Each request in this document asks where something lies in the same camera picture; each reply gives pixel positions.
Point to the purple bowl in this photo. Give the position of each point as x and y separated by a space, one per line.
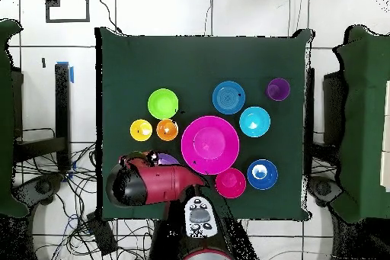
169 159

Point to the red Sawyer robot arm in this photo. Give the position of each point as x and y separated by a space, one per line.
164 180

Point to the large pink bowl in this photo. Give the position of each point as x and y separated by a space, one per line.
210 144

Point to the orange cup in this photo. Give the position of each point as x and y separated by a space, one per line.
163 125

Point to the green bowl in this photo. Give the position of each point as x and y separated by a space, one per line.
163 104

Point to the blue ringed flat-bottom bowl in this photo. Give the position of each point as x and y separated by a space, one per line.
228 98

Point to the yellow cup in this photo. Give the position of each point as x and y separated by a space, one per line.
137 126

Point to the cyan bowl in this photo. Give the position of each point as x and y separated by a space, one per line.
254 118

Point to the small red-pink bowl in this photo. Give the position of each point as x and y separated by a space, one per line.
230 183

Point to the dark blue bowl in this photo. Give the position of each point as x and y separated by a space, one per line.
269 180

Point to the purple cup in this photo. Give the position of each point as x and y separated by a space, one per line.
278 89

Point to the black stand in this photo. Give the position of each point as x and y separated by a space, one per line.
62 104
310 104

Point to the blue tape piece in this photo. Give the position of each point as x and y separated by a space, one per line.
71 74

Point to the black box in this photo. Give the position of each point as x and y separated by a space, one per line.
103 235

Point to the grey chair base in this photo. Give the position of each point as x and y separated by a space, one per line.
324 188
42 186

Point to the dark green side tablecloth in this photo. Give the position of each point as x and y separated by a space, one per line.
6 119
365 119

